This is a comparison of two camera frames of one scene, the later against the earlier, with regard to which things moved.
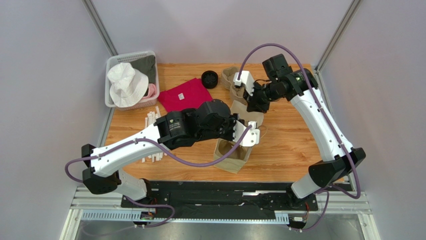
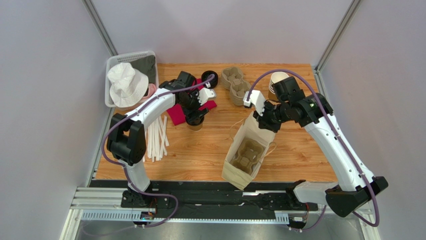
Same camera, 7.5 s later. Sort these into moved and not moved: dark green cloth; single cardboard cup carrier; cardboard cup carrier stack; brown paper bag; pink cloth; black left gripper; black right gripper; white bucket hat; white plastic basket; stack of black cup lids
Moved: black right gripper; black left gripper; single cardboard cup carrier; brown paper bag
Not moved: white plastic basket; white bucket hat; dark green cloth; stack of black cup lids; cardboard cup carrier stack; pink cloth
